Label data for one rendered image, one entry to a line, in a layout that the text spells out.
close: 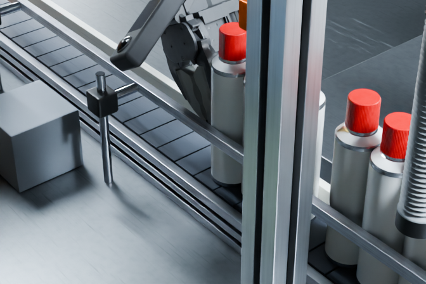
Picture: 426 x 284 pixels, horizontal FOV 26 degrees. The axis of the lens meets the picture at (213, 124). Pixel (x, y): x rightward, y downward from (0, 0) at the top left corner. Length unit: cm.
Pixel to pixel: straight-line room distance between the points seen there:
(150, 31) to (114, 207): 24
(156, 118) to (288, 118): 52
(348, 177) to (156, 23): 30
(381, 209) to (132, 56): 34
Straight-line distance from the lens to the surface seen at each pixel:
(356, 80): 135
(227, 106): 106
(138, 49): 107
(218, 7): 112
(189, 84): 114
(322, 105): 99
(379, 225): 94
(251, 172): 81
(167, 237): 113
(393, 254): 93
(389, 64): 140
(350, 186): 96
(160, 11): 109
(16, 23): 153
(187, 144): 120
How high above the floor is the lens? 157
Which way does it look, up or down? 34 degrees down
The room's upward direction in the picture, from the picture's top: straight up
